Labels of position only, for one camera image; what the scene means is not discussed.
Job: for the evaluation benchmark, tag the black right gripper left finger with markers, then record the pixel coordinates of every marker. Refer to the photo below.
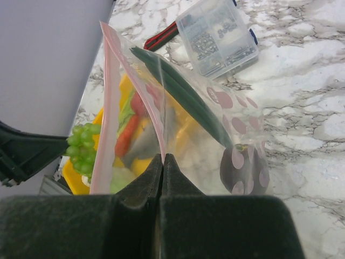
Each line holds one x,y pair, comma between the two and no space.
120,225

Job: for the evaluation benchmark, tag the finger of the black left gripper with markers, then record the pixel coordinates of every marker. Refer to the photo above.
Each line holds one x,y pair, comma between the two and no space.
24,154

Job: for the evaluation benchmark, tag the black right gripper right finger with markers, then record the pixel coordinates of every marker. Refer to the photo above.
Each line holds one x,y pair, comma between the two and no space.
194,225

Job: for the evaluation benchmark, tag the green grape bunch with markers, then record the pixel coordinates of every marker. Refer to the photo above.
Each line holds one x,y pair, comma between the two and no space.
81,148

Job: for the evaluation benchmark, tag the clear pink dotted zip bag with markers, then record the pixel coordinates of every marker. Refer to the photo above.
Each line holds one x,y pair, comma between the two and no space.
153,108

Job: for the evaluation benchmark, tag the green cabbage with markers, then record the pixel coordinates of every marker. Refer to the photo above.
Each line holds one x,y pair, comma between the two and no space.
121,177

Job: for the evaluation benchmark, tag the white leek stalk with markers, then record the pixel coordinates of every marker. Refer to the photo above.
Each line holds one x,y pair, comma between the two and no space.
86,180

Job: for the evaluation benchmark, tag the grey fish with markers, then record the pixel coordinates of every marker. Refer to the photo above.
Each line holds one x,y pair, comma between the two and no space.
146,145

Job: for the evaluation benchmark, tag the yellow plastic tray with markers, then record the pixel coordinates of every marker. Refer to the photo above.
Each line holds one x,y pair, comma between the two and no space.
138,166

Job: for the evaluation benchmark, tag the green lettuce leaf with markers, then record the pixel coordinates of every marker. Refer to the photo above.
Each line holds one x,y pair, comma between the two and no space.
125,113

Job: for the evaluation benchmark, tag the red tomato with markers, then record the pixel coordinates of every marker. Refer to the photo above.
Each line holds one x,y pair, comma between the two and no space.
137,104

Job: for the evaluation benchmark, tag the red black utility knife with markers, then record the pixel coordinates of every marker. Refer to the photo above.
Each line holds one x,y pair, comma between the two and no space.
159,40

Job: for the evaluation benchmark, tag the clear plastic screw box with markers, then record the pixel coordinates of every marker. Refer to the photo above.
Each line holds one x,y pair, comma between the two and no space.
216,38

